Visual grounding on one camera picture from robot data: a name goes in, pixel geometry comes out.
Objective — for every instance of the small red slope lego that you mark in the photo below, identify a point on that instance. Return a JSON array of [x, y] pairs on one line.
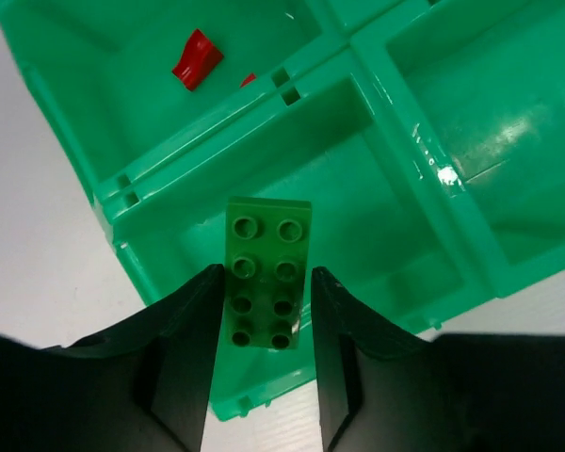
[[251, 77]]

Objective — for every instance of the small red curved lego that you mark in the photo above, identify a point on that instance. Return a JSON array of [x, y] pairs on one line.
[[199, 58]]

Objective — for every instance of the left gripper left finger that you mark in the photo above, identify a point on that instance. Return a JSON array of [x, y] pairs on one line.
[[142, 384]]

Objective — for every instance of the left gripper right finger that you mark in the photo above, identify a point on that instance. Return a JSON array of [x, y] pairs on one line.
[[381, 388]]

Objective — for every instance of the green four-compartment bin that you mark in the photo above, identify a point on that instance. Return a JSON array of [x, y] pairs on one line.
[[428, 136]]

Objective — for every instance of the green lego plate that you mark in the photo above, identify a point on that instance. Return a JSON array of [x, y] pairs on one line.
[[266, 256]]

